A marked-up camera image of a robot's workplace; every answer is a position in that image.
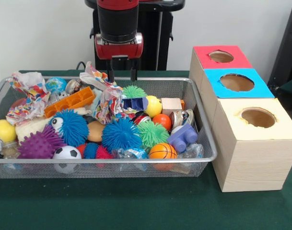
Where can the lavender building block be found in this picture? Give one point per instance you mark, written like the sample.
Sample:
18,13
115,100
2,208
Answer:
184,139

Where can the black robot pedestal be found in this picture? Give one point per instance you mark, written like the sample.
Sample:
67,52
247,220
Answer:
157,36

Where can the green puffer ball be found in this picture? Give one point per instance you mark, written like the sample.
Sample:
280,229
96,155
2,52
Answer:
153,134

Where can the wooden box with three holes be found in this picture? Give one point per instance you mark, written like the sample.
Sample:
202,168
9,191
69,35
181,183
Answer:
256,163

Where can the long orange building block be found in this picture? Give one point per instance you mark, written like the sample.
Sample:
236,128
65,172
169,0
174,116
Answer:
69,101

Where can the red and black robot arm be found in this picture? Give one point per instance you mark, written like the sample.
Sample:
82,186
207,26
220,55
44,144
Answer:
118,24

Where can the orange basketball toy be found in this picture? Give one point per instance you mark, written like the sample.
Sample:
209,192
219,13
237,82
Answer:
163,151

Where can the colourful spotted paper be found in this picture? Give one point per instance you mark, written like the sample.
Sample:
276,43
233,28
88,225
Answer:
28,100
95,74
109,105

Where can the purple spiky ball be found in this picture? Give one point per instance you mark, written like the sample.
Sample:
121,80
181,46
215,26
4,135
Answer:
38,145

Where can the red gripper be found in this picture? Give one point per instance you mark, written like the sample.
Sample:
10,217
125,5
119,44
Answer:
119,50

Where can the blue puffer ball with eye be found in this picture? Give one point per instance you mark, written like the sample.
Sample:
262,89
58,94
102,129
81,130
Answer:
71,129

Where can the black upright panel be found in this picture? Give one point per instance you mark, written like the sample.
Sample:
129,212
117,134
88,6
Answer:
287,60

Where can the black and white soccer ball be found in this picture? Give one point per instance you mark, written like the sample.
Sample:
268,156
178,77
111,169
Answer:
67,153

